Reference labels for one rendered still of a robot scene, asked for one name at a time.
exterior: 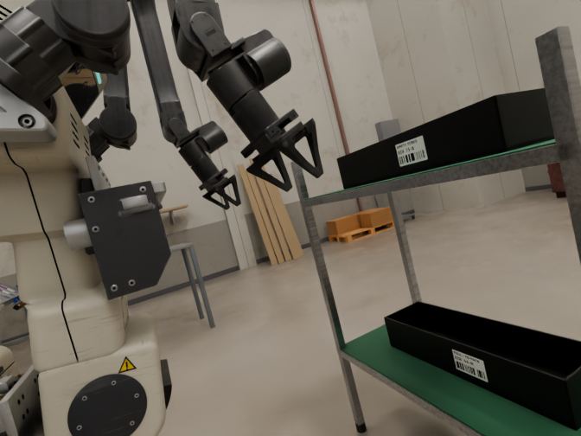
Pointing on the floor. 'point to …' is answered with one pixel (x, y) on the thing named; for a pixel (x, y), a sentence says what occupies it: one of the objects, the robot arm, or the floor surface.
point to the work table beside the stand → (194, 279)
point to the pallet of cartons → (360, 224)
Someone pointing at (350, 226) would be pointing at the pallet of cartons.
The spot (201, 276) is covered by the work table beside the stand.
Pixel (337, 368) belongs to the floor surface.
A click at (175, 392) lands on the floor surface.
